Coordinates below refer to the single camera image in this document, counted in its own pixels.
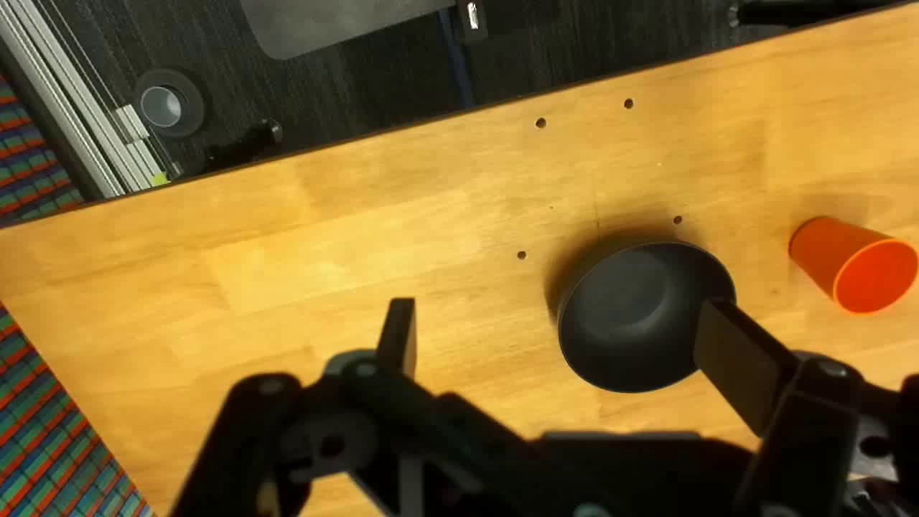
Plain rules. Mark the orange plastic cup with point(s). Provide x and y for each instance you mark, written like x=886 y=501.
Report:
x=855 y=269

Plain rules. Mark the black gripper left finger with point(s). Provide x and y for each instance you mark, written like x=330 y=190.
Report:
x=396 y=340

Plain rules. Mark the black bowl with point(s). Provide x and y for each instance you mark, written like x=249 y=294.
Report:
x=630 y=314

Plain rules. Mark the grey tape roll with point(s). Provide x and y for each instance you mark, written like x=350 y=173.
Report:
x=170 y=103

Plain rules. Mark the aluminium rail frame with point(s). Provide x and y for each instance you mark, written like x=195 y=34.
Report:
x=103 y=134

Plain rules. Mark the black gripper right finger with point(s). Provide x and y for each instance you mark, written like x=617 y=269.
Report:
x=743 y=363

